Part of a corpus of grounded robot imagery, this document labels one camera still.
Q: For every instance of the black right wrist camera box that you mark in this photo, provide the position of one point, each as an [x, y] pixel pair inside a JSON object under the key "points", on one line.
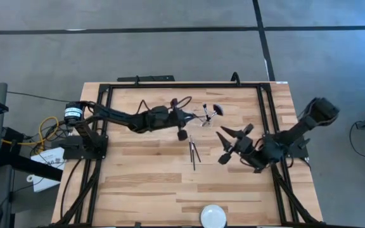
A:
{"points": [[251, 152]]}

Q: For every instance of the black clamp hook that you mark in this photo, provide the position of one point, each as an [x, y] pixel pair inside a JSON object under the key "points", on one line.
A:
{"points": [[232, 78]]}

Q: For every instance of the white paper box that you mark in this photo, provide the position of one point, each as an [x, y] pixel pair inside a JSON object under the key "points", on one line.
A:
{"points": [[51, 156]]}

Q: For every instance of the black stand beam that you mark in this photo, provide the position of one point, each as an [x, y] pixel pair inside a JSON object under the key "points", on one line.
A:
{"points": [[27, 164]]}

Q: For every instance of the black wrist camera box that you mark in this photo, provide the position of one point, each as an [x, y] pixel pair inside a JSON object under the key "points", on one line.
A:
{"points": [[160, 114], [251, 152]]}

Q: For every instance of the brown fan makeup brush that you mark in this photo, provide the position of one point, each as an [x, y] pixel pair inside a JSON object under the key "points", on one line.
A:
{"points": [[218, 109]]}

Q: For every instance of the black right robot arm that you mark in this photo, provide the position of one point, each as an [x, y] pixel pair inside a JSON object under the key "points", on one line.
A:
{"points": [[296, 130]]}

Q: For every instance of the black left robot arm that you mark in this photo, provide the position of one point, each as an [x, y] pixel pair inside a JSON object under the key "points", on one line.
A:
{"points": [[122, 117]]}

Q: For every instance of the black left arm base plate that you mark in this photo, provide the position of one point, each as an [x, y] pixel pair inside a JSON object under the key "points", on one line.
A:
{"points": [[74, 152]]}

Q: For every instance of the white round disc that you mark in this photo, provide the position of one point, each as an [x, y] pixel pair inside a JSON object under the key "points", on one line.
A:
{"points": [[213, 217]]}

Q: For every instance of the makeup brush small angled head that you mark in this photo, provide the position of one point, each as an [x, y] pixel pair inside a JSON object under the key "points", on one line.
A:
{"points": [[205, 106]]}

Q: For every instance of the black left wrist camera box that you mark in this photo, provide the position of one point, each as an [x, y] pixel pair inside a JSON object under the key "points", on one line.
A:
{"points": [[160, 114]]}

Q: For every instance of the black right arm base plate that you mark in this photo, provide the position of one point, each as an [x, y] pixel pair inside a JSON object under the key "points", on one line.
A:
{"points": [[301, 149]]}

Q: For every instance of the black aluminium table frame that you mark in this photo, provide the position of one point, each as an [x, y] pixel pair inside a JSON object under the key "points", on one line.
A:
{"points": [[185, 85]]}

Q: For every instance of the clear acrylic compartment container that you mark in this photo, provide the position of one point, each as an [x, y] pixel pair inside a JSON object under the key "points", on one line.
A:
{"points": [[208, 124]]}

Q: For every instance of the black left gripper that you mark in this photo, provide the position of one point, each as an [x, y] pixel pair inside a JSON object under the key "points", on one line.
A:
{"points": [[176, 118]]}

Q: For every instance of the black flat bar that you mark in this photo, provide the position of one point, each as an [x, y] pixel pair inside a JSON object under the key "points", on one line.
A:
{"points": [[147, 78]]}

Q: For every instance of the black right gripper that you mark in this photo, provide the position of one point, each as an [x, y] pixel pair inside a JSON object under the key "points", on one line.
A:
{"points": [[246, 149]]}

